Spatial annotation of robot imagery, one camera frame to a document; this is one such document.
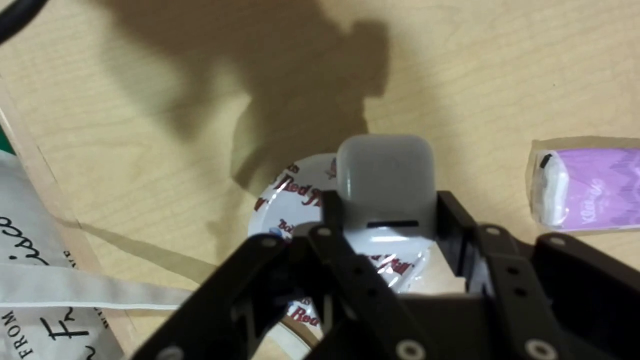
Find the cream canvas tote bag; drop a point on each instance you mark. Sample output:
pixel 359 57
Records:
pixel 47 280

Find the white earbud case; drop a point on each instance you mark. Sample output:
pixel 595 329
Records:
pixel 386 181

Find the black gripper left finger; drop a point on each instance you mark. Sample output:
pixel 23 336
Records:
pixel 292 292

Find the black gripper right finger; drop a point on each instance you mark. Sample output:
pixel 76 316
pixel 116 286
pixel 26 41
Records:
pixel 546 286

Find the foil-lidded yoghurt container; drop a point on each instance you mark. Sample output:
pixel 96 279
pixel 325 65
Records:
pixel 292 192

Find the purple rectangular block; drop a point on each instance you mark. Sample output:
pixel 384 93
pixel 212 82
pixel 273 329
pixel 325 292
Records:
pixel 592 191

